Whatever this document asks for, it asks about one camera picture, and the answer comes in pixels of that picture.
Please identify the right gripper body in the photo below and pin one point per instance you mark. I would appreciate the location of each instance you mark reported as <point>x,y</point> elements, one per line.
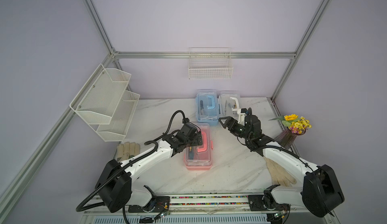
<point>243,133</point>

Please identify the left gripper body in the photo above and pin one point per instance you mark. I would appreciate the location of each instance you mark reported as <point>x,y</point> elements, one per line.
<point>193,141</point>

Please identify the pink toolbox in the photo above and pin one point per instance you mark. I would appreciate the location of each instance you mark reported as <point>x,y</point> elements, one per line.
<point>199,158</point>

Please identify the white clear toolbox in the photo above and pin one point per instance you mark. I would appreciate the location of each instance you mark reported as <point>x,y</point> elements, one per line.
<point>229,103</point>

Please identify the blue toolbox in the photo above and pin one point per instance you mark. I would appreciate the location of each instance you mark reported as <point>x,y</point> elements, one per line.
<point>207,109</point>

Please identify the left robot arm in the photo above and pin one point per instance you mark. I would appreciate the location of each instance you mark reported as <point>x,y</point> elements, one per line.
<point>116,187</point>

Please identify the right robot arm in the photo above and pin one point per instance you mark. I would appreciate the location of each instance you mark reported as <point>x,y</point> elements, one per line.
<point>317,187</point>

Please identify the flower vase bouquet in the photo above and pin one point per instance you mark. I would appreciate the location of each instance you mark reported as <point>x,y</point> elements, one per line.
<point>294,126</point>

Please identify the right beige work glove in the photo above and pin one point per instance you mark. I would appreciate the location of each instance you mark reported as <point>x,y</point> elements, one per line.
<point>278,174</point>

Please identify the beige work glove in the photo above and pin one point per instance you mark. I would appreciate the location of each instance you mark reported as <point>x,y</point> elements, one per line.
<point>127,150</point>
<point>278,174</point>

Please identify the left beige work glove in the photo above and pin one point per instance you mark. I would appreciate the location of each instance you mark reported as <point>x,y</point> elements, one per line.
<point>127,150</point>

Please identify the lower white mesh shelf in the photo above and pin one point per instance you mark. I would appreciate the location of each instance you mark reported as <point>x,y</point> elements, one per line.
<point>117,129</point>

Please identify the white mesh shelf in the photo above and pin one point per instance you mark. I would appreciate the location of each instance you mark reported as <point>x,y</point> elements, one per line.
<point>117,129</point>
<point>98,100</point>

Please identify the upper white mesh shelf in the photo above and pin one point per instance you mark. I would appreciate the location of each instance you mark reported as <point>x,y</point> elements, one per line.
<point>98,100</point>

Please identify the white wire wall basket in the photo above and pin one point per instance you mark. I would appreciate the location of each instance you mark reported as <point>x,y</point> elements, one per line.
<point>209,63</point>

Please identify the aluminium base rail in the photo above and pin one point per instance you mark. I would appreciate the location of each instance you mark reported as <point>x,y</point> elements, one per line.
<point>212,203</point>

